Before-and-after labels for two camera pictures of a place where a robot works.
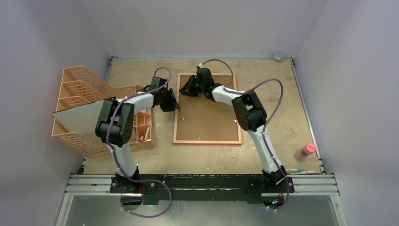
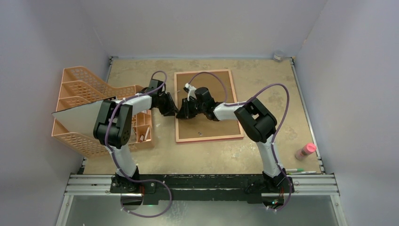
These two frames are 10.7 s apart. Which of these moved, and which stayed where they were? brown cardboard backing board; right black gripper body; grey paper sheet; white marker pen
Moved: right black gripper body
Stayed: brown cardboard backing board; white marker pen; grey paper sheet
